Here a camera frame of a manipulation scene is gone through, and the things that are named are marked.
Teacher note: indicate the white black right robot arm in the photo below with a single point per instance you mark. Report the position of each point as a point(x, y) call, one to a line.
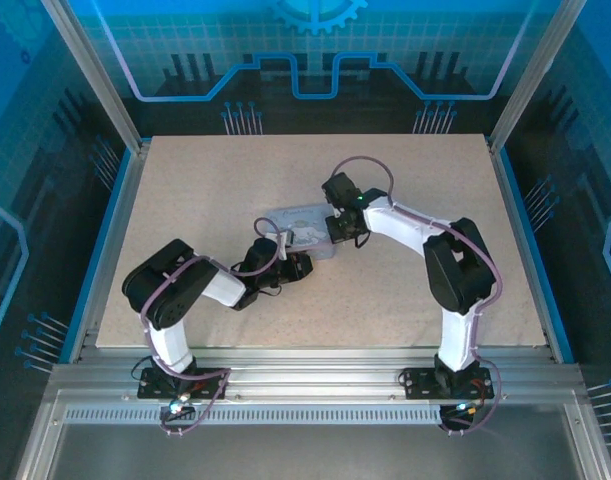
point(400, 225)

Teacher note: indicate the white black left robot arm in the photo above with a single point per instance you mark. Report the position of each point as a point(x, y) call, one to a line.
point(170, 340)

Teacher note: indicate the aluminium front tray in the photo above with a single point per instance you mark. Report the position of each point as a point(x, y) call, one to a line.
point(310, 450)

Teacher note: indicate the aluminium front rail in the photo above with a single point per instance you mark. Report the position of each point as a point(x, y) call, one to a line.
point(310, 375)

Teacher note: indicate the aluminium side rail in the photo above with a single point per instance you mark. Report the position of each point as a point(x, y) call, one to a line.
point(520, 235)
point(116, 235)

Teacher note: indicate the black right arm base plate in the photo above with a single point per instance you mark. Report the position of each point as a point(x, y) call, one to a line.
point(420, 382)

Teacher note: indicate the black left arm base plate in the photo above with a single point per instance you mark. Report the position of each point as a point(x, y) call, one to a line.
point(150, 387)

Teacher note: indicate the aluminium frame post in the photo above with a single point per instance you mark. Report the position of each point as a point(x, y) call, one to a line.
point(535, 75)
point(95, 75)

